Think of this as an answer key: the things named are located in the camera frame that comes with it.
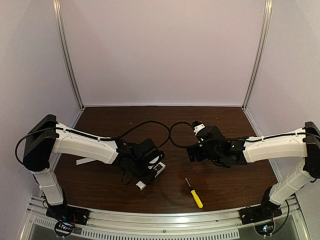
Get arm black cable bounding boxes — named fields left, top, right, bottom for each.
left=14, top=120, right=170, bottom=186
left=169, top=121, right=308, bottom=150

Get white remote control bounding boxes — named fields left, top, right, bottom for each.
left=135, top=162, right=166, bottom=191

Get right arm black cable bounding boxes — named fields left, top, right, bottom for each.
left=169, top=121, right=308, bottom=150

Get white remote battery cover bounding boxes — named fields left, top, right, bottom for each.
left=76, top=157, right=95, bottom=166

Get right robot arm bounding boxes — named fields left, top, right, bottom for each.
left=186, top=121, right=320, bottom=210

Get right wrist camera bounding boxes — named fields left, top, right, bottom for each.
left=191, top=120, right=206, bottom=137

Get left aluminium frame post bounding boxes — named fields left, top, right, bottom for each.
left=52, top=0, right=84, bottom=110

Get yellow handled screwdriver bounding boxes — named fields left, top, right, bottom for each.
left=184, top=177, right=204, bottom=209

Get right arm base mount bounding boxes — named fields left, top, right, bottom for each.
left=238, top=205, right=282, bottom=225

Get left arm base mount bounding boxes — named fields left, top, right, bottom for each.
left=46, top=204, right=90, bottom=226

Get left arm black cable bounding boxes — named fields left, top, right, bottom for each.
left=14, top=120, right=170, bottom=186

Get aluminium frame post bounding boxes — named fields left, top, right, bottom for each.
left=241, top=0, right=273, bottom=110
left=52, top=0, right=84, bottom=110

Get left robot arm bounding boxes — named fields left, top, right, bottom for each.
left=16, top=114, right=166, bottom=211

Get right aluminium frame post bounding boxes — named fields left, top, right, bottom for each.
left=241, top=0, right=273, bottom=110

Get front aluminium rail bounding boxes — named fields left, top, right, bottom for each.
left=18, top=196, right=311, bottom=240

